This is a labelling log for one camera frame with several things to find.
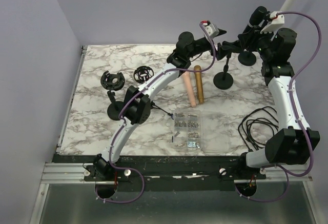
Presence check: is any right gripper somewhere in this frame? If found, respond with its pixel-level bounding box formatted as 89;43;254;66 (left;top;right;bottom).
238;25;274;60

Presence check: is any black microphone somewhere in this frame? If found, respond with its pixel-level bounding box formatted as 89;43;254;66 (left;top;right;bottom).
243;6;268;34

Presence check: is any round base mic stand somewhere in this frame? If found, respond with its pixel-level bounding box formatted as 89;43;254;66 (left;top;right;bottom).
238;51;257;66
213;40;243;90

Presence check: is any gold microphone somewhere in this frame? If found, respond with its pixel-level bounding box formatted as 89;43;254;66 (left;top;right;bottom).
194;65;204;104

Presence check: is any pink microphone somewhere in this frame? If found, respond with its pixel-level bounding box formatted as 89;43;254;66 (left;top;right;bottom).
182;72;196;108

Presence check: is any black tripod mic stand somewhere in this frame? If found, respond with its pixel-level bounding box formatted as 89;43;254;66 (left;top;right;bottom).
133;66;173;119

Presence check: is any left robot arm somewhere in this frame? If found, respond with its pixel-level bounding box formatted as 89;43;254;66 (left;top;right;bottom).
93;29;226;180

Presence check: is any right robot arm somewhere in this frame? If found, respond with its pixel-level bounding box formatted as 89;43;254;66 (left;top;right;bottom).
236;27;320;179

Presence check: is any clear plastic screw box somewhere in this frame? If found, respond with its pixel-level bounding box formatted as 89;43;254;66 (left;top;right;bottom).
171;108;230;155

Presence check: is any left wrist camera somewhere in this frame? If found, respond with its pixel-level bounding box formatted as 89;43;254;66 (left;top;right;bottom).
199;21;227;39

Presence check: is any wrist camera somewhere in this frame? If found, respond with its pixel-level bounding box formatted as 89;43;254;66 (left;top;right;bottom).
260;11;285;34
199;21;227;39

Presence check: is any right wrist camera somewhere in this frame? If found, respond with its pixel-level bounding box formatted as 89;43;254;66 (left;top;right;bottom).
260;11;285;34

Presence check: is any black cable bundle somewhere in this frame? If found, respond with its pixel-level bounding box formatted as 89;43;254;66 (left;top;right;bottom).
237;106;281;152

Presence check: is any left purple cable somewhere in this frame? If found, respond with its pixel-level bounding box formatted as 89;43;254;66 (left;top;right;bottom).
96;21;220;204

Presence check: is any aluminium mounting rail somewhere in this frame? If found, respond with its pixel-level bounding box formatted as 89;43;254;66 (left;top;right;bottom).
40;163;313;184

